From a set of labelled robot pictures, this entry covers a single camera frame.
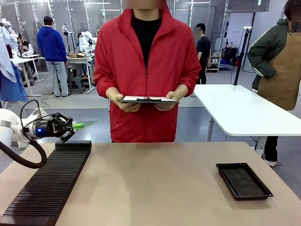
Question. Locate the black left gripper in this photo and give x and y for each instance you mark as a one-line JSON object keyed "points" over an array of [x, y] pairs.
{"points": [[53, 127]]}

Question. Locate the green PCB board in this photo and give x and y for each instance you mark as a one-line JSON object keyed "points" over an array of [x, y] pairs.
{"points": [[90, 123]]}

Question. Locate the grey clipboard with paper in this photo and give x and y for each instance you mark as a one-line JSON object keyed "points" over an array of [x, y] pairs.
{"points": [[150, 100]]}

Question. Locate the black plastic tray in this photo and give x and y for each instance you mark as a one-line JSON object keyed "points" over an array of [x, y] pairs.
{"points": [[243, 181]]}

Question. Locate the person's right forearm red sleeve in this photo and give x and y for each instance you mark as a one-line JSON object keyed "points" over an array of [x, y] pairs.
{"points": [[102, 82]]}

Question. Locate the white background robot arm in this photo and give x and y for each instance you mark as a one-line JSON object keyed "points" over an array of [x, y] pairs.
{"points": [[87, 37]]}

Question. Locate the person's left forearm red sleeve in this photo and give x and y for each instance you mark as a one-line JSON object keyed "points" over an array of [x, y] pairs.
{"points": [[191, 80]]}

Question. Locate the black slotted PCB rack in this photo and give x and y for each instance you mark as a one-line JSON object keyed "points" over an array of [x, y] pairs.
{"points": [[51, 183]]}

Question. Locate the person's right hand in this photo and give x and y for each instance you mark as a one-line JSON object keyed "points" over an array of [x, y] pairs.
{"points": [[117, 101]]}

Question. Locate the person's left hand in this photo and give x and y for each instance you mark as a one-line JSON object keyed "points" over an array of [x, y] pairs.
{"points": [[175, 95]]}

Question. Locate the black step stool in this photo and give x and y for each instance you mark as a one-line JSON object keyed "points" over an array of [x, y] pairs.
{"points": [[76, 84]]}

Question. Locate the grey workbench desk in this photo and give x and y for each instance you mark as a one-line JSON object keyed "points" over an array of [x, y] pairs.
{"points": [[81, 61]]}

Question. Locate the cardboard box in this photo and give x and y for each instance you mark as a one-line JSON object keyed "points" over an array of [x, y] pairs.
{"points": [[76, 55]]}

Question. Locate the person in light blue shirt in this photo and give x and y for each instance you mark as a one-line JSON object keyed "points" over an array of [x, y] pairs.
{"points": [[10, 80]]}

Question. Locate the person in red jacket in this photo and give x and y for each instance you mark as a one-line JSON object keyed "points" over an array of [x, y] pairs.
{"points": [[145, 122]]}

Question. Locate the person in blue hoodie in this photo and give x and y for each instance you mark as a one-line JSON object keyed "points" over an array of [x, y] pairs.
{"points": [[52, 47]]}

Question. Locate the white desk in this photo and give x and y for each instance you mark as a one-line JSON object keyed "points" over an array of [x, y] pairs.
{"points": [[23, 58]]}

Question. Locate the seated person black white jacket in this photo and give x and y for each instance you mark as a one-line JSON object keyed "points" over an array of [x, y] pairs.
{"points": [[24, 46]]}

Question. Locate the person in black clothes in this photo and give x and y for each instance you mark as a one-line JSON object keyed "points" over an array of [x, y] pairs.
{"points": [[203, 51]]}

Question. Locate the small white shelf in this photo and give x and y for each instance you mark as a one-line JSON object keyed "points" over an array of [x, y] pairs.
{"points": [[214, 63]]}

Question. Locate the white table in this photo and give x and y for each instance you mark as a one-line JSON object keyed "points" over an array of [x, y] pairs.
{"points": [[240, 108]]}

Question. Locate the black equipment bags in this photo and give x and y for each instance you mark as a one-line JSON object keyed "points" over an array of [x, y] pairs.
{"points": [[230, 55]]}

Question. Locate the black pole stand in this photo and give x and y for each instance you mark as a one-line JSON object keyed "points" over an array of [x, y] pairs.
{"points": [[241, 56]]}

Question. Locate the person with brown apron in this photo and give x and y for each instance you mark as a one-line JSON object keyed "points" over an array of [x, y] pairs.
{"points": [[282, 70]]}

